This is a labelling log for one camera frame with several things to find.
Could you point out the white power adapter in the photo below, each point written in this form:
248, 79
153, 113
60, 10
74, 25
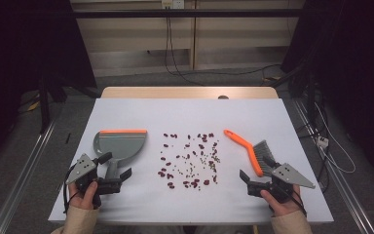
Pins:
322, 142

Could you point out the aluminium floor rail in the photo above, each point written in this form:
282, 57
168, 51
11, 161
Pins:
344, 188
19, 182

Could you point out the small green beans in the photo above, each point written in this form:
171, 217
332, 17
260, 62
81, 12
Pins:
217, 159

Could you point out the white wall socket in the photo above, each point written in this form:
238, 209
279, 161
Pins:
172, 4

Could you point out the black horizontal frame bar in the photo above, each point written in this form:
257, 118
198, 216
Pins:
188, 13

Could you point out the person's right hand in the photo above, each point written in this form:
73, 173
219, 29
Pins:
284, 208

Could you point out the white table cover board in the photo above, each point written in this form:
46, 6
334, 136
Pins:
188, 113

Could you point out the orange brush with grey bristles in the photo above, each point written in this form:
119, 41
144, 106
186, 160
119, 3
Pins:
246, 148

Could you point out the wooden table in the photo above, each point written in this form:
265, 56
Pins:
175, 92

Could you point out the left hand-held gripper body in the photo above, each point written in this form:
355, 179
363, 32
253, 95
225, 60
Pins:
82, 169

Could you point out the person's left hand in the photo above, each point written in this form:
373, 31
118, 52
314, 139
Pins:
82, 200

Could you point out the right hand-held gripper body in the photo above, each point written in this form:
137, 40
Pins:
289, 177

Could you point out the red kidney beans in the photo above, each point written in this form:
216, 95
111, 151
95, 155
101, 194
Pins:
206, 182

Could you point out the small black stick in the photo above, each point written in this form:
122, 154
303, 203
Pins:
67, 138

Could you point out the black curtain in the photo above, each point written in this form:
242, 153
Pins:
354, 65
22, 48

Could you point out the grey dustpan with orange lip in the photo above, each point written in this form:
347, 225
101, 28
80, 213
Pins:
123, 146

